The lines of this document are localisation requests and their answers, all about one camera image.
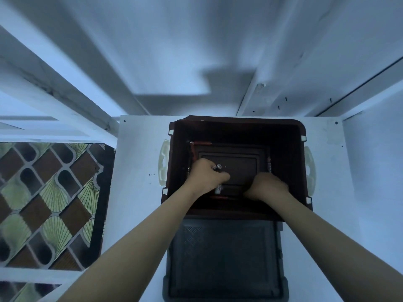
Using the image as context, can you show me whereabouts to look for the person's right hand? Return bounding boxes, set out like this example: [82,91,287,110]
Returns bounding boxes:
[244,172,290,204]

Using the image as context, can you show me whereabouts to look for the person's right forearm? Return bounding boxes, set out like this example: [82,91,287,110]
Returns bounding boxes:
[267,198,403,302]

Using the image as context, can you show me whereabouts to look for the grey storage box lid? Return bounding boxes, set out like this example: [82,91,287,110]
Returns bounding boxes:
[162,217,289,302]

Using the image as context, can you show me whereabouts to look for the person's left hand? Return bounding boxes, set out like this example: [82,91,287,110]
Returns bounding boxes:
[184,158,232,199]

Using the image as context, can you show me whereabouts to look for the dark brown storage box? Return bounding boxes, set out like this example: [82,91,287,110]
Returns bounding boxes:
[157,115,317,221]

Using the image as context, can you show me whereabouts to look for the person's left forearm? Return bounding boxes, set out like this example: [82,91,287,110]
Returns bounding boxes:
[60,185,202,302]

